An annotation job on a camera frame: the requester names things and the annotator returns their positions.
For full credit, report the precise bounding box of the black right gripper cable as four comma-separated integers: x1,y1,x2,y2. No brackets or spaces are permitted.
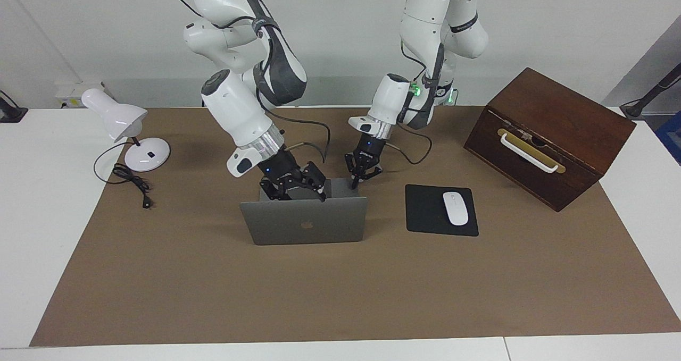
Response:
255,85,331,165

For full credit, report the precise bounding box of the brown table mat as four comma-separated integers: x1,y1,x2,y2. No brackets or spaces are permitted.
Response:
29,106,681,347

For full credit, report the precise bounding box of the white desk lamp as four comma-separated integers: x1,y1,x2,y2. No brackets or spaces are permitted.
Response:
81,88,171,172

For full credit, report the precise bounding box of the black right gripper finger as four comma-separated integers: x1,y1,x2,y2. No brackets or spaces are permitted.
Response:
297,162,327,202
259,176,294,202

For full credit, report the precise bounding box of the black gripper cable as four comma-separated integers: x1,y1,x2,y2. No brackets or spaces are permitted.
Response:
384,121,433,165
255,85,331,165

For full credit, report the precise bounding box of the grey Apple laptop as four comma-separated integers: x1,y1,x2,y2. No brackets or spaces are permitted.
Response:
239,178,369,246

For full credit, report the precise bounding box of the gold handle plate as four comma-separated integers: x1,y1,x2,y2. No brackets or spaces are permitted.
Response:
497,128,566,174

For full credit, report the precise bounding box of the white box handle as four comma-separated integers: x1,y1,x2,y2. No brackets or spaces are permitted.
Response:
500,132,559,173

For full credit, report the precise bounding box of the white wall socket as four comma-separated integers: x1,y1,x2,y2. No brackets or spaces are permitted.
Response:
56,81,107,108

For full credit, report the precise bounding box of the blue object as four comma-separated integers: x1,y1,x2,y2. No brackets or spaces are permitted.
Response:
655,111,681,165

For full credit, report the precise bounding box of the white computer mouse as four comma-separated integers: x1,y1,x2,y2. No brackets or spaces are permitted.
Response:
443,191,469,226

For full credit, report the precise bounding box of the black stand base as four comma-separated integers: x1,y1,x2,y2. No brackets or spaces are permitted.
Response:
620,63,681,120
0,90,28,123

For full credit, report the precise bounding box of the dark brown wooden box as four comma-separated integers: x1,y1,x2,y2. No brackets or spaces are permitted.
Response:
463,67,637,213

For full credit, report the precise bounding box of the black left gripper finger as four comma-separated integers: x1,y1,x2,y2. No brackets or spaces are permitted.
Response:
345,153,362,190
364,159,384,184

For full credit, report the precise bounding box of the black mouse pad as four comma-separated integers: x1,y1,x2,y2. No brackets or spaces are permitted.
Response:
405,184,479,237

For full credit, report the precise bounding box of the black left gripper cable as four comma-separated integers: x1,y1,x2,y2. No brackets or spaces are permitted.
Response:
384,121,433,165

